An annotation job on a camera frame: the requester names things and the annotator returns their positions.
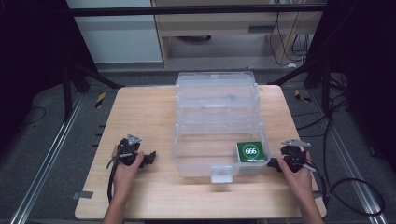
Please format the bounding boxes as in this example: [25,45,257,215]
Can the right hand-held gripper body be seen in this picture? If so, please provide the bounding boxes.
[279,138,318,174]

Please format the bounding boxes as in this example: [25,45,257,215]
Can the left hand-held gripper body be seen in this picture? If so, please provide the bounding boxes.
[107,133,144,169]

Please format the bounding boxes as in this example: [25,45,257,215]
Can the green square box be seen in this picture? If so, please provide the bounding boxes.
[236,141,266,163]

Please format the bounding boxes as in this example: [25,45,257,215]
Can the clear plastic storage box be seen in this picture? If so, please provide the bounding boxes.
[171,71,272,185]

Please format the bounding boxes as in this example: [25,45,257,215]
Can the person's left hand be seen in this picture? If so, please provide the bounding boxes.
[111,145,146,191]

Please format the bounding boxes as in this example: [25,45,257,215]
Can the person's right hand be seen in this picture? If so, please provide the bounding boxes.
[276,150,314,203]

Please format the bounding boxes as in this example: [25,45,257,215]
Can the yellow black striped tape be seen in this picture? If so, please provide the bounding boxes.
[294,89,312,103]
[94,91,107,109]

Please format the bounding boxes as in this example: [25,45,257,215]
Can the grey tape strip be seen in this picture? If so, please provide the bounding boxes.
[72,190,94,200]

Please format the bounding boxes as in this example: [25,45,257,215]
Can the black metal stand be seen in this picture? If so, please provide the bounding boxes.
[61,59,125,123]
[267,52,335,116]

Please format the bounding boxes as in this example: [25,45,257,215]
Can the white cabinet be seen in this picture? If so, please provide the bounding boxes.
[65,0,164,65]

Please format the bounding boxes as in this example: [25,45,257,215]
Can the wooden cabinet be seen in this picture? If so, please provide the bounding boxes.
[150,0,328,68]

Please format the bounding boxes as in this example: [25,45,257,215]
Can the black horizontal bar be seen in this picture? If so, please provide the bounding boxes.
[66,3,328,18]

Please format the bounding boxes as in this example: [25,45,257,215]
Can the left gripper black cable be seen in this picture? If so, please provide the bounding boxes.
[106,161,120,204]

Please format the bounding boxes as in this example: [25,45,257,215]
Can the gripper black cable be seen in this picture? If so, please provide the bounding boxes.
[106,161,120,204]
[306,157,387,217]

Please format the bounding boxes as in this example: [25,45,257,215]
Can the aluminium floor rail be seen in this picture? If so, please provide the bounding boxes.
[9,92,86,224]
[311,92,389,224]

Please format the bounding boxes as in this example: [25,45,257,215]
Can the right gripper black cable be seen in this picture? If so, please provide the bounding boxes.
[306,157,387,217]

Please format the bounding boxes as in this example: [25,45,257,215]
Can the hanging black cables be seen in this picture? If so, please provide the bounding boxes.
[268,11,314,67]

